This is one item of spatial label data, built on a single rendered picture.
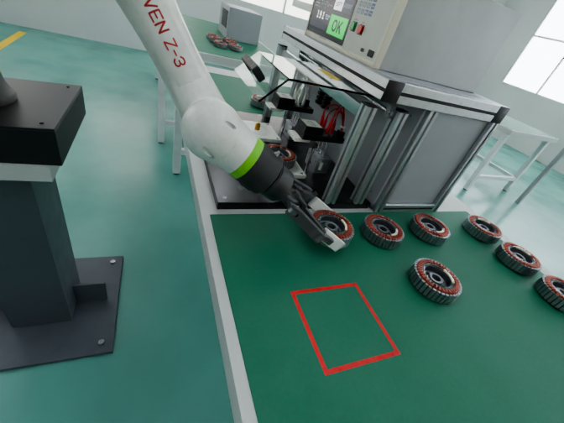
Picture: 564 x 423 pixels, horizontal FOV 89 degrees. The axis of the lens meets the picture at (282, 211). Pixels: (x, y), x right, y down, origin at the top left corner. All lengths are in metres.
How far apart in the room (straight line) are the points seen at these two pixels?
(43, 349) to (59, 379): 0.13
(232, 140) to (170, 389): 0.98
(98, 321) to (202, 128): 1.06
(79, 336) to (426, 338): 1.18
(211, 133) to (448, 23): 0.65
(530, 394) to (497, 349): 0.08
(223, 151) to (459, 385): 0.57
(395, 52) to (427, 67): 0.12
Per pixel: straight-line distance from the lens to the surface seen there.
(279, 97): 1.08
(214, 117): 0.51
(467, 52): 1.00
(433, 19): 0.89
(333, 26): 1.02
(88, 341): 1.38
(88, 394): 1.31
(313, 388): 0.51
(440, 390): 0.63
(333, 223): 0.72
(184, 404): 1.26
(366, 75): 0.78
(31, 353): 1.41
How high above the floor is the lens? 1.19
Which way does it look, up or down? 35 degrees down
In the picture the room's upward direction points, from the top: 18 degrees clockwise
